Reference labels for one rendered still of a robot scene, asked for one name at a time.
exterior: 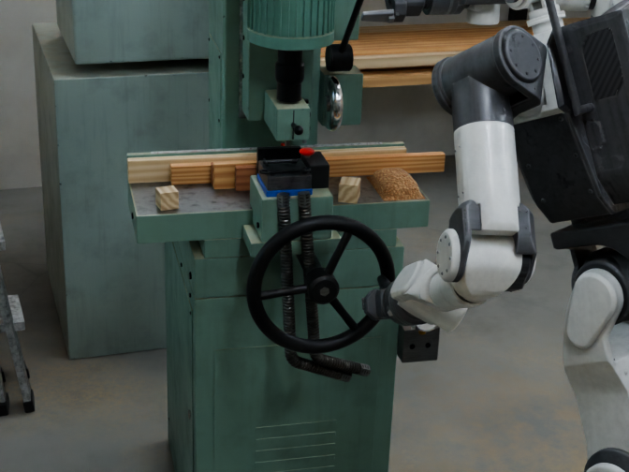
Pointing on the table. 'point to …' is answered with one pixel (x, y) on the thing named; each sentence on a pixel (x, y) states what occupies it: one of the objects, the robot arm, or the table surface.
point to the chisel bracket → (282, 112)
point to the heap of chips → (395, 184)
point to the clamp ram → (277, 153)
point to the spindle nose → (289, 75)
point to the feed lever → (338, 54)
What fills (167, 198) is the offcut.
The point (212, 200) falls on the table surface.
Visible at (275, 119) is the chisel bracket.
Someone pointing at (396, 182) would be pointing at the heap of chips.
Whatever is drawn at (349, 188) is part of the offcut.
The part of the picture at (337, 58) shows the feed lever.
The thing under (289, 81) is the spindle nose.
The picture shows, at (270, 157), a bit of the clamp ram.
